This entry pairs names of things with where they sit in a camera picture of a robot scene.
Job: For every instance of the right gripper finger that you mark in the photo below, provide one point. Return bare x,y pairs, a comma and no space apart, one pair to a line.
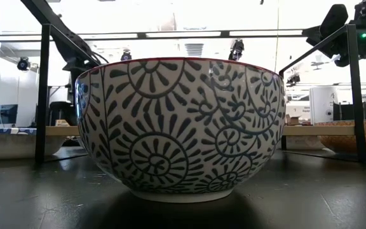
334,20
318,36

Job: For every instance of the blue and white patterned bowl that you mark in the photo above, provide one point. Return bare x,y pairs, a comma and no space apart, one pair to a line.
11,146

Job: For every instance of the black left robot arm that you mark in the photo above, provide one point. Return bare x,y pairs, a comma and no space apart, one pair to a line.
62,31

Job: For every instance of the wooden shelf with black legs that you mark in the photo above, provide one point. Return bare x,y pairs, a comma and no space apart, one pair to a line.
316,130

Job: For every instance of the black office chair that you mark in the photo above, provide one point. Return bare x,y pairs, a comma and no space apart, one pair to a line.
60,113

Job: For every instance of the black ceiling spotlight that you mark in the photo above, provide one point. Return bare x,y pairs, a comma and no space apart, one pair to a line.
126,56
23,63
237,49

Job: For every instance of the small printed box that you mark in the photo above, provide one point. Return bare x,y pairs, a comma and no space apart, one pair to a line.
63,122

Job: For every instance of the white cylindrical appliance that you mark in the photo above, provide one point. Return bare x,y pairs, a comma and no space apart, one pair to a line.
322,105

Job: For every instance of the black monitor back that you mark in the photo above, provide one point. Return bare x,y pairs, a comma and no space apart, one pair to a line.
343,112

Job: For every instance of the cardboard box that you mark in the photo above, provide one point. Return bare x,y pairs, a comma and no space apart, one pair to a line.
292,120

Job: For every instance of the dark desk monitor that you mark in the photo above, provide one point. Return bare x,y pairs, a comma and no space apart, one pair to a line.
3,114

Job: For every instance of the ceiling light strip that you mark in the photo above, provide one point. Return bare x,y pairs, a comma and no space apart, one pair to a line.
183,33

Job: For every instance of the red-rimmed swirl patterned bowl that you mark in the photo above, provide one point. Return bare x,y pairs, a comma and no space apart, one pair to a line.
176,127

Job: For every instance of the ceiling air vent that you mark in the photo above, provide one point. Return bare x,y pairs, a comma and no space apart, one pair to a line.
194,49

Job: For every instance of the black table mat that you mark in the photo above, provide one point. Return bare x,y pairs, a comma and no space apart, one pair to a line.
43,197

